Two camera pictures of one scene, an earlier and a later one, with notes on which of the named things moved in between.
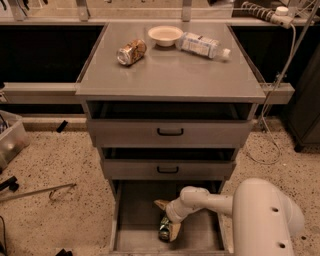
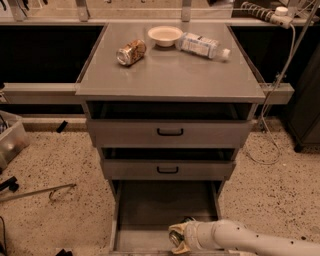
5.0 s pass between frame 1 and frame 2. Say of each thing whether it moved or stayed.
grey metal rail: stayed
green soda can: moved
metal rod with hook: stayed
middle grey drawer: stayed
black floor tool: stayed
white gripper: moved
